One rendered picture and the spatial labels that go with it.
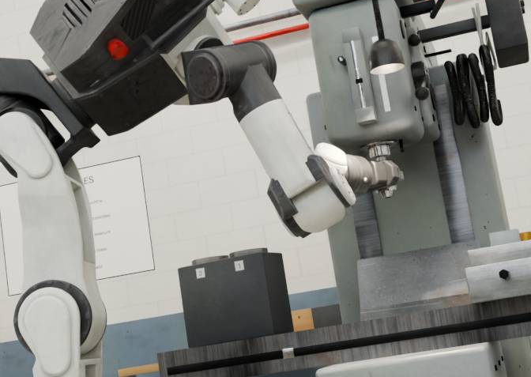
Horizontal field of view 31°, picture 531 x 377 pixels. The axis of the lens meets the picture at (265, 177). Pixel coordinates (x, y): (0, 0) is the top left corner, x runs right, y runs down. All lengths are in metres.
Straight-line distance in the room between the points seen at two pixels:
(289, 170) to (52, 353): 0.53
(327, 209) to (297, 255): 4.84
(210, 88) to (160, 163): 5.25
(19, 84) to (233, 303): 0.70
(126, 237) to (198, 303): 4.76
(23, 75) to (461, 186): 1.18
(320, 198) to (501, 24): 0.89
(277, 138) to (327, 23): 0.55
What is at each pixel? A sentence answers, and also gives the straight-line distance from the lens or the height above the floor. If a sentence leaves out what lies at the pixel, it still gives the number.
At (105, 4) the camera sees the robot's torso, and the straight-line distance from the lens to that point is 1.74.
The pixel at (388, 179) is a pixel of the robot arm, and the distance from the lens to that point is 2.07.
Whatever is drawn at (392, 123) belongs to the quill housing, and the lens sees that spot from 2.07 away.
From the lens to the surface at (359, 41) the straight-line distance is 2.08.
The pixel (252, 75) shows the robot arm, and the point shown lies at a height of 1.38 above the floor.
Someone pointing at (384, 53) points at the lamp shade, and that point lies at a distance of 1.92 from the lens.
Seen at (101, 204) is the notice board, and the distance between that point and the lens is 7.05.
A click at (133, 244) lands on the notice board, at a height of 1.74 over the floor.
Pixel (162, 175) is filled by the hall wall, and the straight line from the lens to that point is 6.87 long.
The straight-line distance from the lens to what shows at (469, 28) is 2.48.
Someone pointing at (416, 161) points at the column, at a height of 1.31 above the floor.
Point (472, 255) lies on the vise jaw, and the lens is 2.02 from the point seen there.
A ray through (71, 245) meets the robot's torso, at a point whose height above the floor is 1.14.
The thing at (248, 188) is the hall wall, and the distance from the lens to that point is 6.64.
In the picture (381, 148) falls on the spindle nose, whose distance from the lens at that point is 2.13.
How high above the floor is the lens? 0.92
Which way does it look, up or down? 10 degrees up
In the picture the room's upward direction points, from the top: 9 degrees counter-clockwise
